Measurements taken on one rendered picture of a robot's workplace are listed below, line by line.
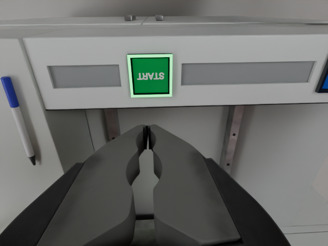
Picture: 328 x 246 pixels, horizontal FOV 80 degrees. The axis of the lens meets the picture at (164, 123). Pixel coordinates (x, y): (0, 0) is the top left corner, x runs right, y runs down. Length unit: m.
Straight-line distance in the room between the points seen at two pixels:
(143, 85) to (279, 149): 0.43
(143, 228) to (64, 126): 0.38
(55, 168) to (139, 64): 0.22
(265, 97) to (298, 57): 0.06
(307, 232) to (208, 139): 0.53
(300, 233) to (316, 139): 0.37
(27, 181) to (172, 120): 0.30
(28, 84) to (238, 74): 0.28
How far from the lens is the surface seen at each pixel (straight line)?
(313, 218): 0.95
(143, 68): 0.26
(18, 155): 0.38
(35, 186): 0.42
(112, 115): 0.42
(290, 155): 0.63
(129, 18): 0.60
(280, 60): 0.31
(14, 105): 0.32
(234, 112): 0.44
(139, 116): 0.45
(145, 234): 0.65
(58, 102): 0.31
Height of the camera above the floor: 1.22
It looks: 60 degrees down
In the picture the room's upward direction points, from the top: 175 degrees clockwise
